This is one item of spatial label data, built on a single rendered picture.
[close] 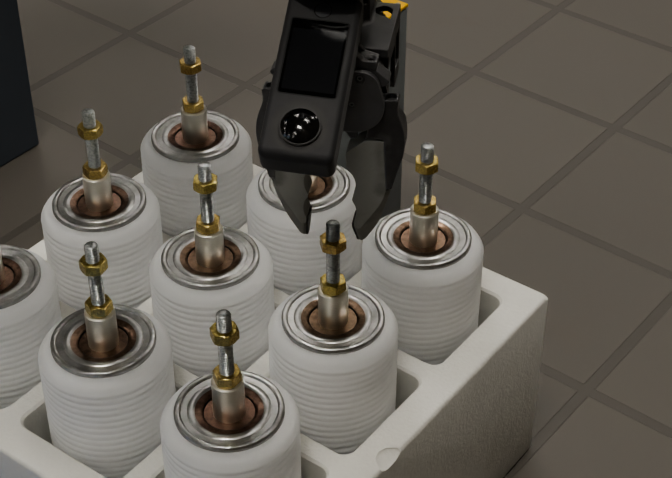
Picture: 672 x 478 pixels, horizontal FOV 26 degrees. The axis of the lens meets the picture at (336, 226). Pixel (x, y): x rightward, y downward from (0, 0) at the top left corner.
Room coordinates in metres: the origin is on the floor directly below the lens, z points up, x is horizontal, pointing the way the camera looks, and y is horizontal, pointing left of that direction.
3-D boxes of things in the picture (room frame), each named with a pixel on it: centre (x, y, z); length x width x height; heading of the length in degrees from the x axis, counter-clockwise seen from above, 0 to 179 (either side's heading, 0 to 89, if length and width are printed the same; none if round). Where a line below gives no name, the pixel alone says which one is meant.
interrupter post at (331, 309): (0.80, 0.00, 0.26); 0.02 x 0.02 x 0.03
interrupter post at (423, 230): (0.89, -0.07, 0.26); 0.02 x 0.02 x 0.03
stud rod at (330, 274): (0.80, 0.00, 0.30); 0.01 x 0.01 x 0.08
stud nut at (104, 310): (0.77, 0.17, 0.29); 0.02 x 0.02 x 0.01; 4
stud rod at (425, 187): (0.89, -0.07, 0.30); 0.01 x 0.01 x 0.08
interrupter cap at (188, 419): (0.70, 0.07, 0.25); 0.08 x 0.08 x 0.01
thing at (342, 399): (0.80, 0.00, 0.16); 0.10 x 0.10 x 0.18
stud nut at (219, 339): (0.70, 0.07, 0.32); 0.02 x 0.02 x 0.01; 83
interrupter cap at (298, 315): (0.80, 0.00, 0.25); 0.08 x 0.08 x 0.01
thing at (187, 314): (0.87, 0.10, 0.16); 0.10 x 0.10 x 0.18
